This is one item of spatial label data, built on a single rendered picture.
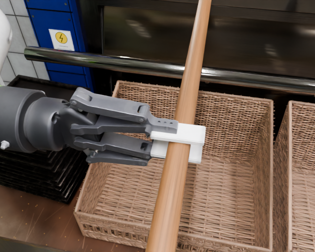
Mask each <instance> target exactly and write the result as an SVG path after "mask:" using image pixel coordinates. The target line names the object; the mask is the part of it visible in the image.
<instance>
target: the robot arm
mask: <svg viewBox="0 0 315 252"><path fill-rule="evenodd" d="M12 39H13V33H12V28H11V25H10V22H9V20H8V18H7V17H6V15H5V14H4V12H3V11H2V10H1V9H0V74H1V71H2V68H3V65H4V62H5V60H6V57H7V54H8V52H9V49H10V47H11V44H12ZM138 112H139V113H138ZM119 133H139V134H145V135H146V138H149V137H150V138H151V139H152V141H147V140H143V139H139V138H135V137H131V136H127V135H123V134H119ZM205 133H206V127H205V126H200V125H192V124H184V123H179V122H178V121H176V120H173V119H165V118H157V117H154V116H153V115H152V114H151V112H150V106H149V105H148V104H146V103H141V102H136V101H131V100H126V99H121V98H116V97H111V96H106V95H101V94H96V93H93V92H90V91H88V90H86V89H84V88H82V87H78V88H77V89H76V91H75V92H74V94H73V96H72V97H71V99H70V101H69V102H68V101H67V100H65V99H59V98H51V97H47V96H46V95H45V93H44V92H43V91H41V90H35V89H27V88H19V87H11V86H4V85H0V149H2V150H10V151H17V152H23V153H33V152H35V151H37V150H38V149H43V150H50V151H60V150H62V149H64V148H67V147H71V148H74V149H76V150H78V151H83V152H84V153H85V154H86V155H87V158H86V162H88V163H90V164H93V163H99V162H102V163H113V164H123V165H133V166H143V167H145V166H147V165H148V162H149V160H150V159H152V158H158V159H165V158H166V153H167V148H168V144H169V142H176V143H184V144H191V145H190V152H189V159H188V162H190V163H197V164H200V163H201V159H202V149H203V146H204V143H205Z"/></svg>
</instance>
